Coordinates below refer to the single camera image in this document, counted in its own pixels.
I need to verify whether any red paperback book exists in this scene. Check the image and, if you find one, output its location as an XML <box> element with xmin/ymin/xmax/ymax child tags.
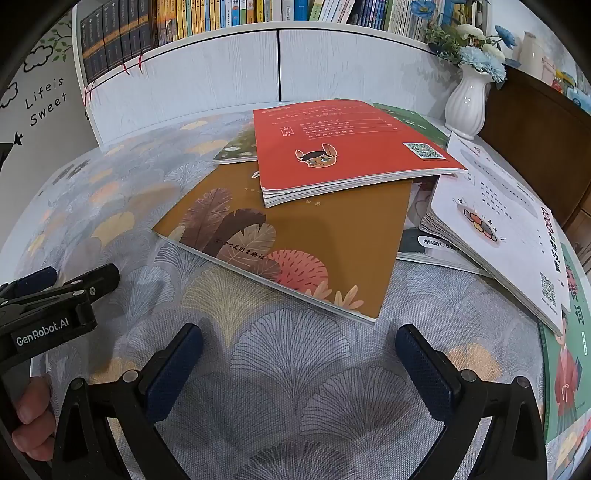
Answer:
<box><xmin>253</xmin><ymin>98</ymin><xmax>469</xmax><ymax>208</ymax></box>

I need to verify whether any brown paperback book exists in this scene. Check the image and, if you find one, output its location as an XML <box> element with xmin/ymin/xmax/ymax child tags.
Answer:
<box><xmin>152</xmin><ymin>159</ymin><xmax>413</xmax><ymax>326</ymax></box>

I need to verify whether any green book robed figure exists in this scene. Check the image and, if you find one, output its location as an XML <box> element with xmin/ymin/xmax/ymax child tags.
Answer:
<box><xmin>538</xmin><ymin>240</ymin><xmax>591</xmax><ymax>446</ymax></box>

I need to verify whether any white bookcase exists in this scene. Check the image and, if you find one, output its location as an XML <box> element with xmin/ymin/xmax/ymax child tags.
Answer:
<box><xmin>71</xmin><ymin>0</ymin><xmax>462</xmax><ymax>149</ymax></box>

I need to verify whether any dark brown wooden cabinet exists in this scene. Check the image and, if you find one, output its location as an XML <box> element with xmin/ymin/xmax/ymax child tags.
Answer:
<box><xmin>475</xmin><ymin>65</ymin><xmax>591</xmax><ymax>278</ymax></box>

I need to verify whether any black white wall decal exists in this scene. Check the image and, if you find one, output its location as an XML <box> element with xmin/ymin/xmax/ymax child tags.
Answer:
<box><xmin>0</xmin><ymin>14</ymin><xmax>80</xmax><ymax>185</ymax></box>

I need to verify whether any plain green book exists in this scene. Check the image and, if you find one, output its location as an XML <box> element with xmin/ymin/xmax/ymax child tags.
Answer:
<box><xmin>372</xmin><ymin>102</ymin><xmax>451</xmax><ymax>149</ymax></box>

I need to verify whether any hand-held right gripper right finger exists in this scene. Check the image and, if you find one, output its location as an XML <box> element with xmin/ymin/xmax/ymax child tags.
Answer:
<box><xmin>394</xmin><ymin>323</ymin><xmax>548</xmax><ymax>480</ymax></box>

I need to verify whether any white ribbed vase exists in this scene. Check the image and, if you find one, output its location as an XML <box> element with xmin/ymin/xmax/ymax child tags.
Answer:
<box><xmin>444</xmin><ymin>62</ymin><xmax>495</xmax><ymax>140</ymax></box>

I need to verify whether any row of black books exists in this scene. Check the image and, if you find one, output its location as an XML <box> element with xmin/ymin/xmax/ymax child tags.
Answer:
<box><xmin>79</xmin><ymin>0</ymin><xmax>154</xmax><ymax>87</ymax></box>

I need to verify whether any grass cover picture book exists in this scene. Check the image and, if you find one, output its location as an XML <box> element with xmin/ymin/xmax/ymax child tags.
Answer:
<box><xmin>212</xmin><ymin>126</ymin><xmax>259</xmax><ymax>165</ymax></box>

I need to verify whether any ginkgo leaf patterned cloth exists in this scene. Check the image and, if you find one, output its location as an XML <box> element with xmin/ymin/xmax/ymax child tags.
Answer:
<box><xmin>0</xmin><ymin>111</ymin><xmax>591</xmax><ymax>480</ymax></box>

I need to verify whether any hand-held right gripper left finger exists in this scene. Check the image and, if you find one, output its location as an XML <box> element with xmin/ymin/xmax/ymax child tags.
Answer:
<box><xmin>51</xmin><ymin>323</ymin><xmax>204</xmax><ymax>480</ymax></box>

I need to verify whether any white grey booklet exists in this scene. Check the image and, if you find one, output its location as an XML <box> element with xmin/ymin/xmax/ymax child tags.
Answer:
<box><xmin>397</xmin><ymin>182</ymin><xmax>491</xmax><ymax>278</ymax></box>

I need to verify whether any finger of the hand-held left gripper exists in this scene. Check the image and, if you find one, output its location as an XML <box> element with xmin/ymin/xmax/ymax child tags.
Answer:
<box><xmin>0</xmin><ymin>267</ymin><xmax>58</xmax><ymax>301</ymax></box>
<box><xmin>0</xmin><ymin>264</ymin><xmax>122</xmax><ymax>325</ymax></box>

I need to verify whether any person's left hand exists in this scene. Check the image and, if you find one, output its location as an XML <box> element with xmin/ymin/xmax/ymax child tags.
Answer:
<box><xmin>11</xmin><ymin>379</ymin><xmax>59</xmax><ymax>456</ymax></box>

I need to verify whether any white paperback book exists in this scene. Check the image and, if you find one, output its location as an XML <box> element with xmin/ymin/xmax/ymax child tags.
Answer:
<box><xmin>419</xmin><ymin>131</ymin><xmax>571</xmax><ymax>337</ymax></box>

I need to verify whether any colourful toy set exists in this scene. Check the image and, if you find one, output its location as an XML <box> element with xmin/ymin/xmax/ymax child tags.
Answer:
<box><xmin>551</xmin><ymin>68</ymin><xmax>591</xmax><ymax>109</ymax></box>

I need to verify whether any white canister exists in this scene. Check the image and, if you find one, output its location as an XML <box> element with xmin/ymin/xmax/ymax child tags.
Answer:
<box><xmin>519</xmin><ymin>31</ymin><xmax>549</xmax><ymax>71</ymax></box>

